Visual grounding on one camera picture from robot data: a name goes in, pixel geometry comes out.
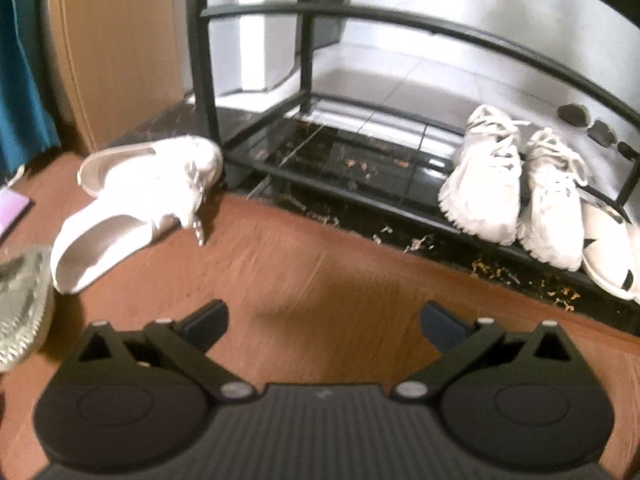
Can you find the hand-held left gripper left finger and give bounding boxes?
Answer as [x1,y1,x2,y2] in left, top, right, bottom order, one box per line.
[75,299,256,403]

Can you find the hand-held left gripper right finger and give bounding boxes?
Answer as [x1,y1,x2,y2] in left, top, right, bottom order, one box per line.
[390,301,576,403]

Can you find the white floral shoe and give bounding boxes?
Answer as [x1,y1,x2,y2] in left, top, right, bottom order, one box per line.
[50,195,206,295]
[77,135,224,201]

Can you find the white chunky sneaker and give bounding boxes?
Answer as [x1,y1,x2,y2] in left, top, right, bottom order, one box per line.
[517,127,591,271]
[438,105,532,246]

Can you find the black metal shoe rack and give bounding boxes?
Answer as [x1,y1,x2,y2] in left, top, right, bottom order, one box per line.
[185,0,640,306]

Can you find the tan lace-up boot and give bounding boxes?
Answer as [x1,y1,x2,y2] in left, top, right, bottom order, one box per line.
[0,247,56,373]

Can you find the white cutout sandal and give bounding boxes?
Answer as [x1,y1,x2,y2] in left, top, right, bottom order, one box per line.
[580,200,640,303]

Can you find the purple board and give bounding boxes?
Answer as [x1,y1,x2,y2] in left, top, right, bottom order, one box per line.
[0,187,35,236]

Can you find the white carton box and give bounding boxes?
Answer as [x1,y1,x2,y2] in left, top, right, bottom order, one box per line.
[205,0,303,96]

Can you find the wooden door panel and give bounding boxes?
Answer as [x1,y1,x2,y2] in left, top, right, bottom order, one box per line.
[47,0,196,153]

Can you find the teal curtain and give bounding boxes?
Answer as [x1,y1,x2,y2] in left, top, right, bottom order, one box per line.
[0,0,61,171]

